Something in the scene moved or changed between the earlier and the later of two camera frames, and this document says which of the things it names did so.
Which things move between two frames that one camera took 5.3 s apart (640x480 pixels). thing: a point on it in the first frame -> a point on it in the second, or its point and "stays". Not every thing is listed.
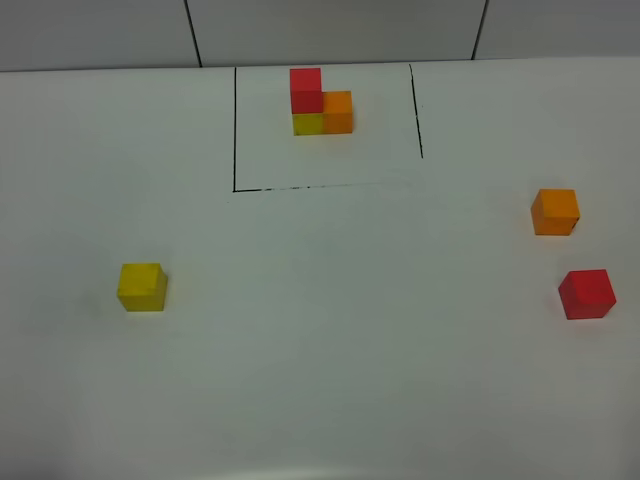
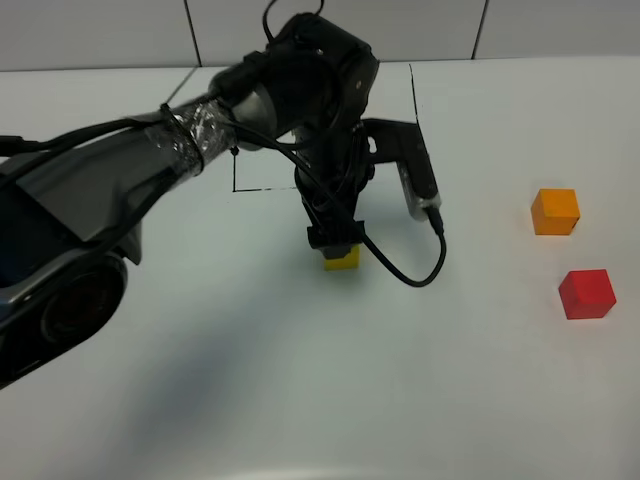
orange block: (555, 211) stays
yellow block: (142, 286) -> (350, 262)
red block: (586, 294) stays
